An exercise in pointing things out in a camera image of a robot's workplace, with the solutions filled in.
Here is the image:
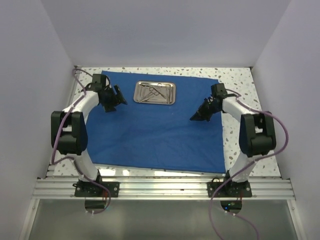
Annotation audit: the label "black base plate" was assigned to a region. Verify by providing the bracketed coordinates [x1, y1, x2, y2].
[206, 181, 253, 198]
[72, 180, 120, 198]

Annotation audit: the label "stainless steel instrument tray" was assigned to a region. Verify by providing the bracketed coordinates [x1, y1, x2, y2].
[133, 80, 176, 105]

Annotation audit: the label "aluminium mounting rail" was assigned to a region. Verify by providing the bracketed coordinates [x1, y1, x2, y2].
[32, 161, 295, 200]

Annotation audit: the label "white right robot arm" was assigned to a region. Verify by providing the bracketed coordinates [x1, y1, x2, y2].
[190, 83, 277, 197]

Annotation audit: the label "steel surgical scissors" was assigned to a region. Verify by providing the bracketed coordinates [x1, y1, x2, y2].
[147, 86, 166, 99]

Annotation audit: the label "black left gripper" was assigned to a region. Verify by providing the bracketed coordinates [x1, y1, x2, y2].
[101, 84, 127, 112]

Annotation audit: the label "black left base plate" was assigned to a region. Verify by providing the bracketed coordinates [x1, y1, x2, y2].
[72, 180, 120, 198]

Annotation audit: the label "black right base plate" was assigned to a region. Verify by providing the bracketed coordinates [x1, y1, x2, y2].
[206, 181, 253, 198]

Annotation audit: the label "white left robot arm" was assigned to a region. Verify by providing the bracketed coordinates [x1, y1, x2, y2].
[50, 73, 127, 197]

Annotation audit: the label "blue surgical drape cloth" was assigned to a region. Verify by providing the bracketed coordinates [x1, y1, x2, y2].
[86, 71, 226, 174]

